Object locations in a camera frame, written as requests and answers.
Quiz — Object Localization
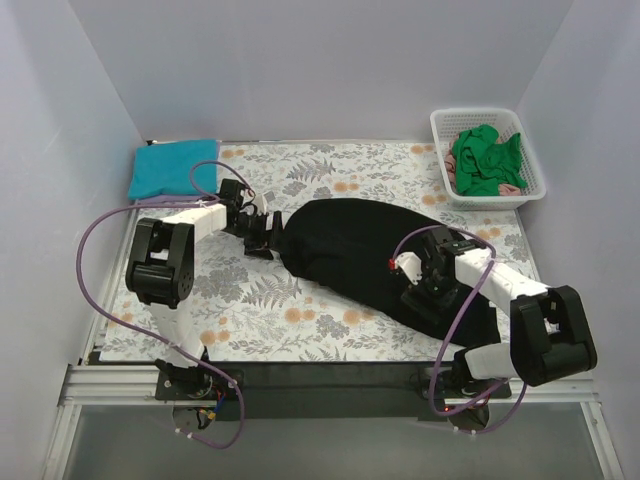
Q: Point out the black t shirt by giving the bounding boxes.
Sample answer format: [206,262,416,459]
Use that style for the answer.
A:
[275,198,471,340]

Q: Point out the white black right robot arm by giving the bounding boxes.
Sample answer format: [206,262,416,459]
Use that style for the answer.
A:
[389,226,598,398]

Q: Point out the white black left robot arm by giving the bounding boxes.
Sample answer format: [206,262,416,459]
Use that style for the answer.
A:
[125,179,283,400]

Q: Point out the floral patterned table mat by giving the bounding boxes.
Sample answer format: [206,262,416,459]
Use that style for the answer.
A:
[99,141,561,362]

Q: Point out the folded teal t shirt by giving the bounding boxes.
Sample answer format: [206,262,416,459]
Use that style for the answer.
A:
[128,139,219,201]

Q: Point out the green t shirt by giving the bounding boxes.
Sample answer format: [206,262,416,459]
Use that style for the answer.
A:
[450,124,528,197]

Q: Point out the white plastic laundry basket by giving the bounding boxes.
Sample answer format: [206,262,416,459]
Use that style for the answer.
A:
[430,107,546,211]

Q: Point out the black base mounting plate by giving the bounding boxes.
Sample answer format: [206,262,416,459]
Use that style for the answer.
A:
[154,360,491,425]

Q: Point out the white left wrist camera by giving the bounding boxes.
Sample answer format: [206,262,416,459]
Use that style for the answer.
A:
[249,191,275,215]

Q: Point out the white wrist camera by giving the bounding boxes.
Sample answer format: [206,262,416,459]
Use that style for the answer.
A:
[249,191,275,215]
[389,252,423,285]

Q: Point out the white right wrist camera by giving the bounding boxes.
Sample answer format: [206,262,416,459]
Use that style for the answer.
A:
[389,252,423,285]

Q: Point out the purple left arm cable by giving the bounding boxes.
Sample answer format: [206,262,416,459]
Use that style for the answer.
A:
[75,160,246,450]

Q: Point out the aluminium frame rail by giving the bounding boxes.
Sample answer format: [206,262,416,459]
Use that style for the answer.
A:
[58,365,600,406]

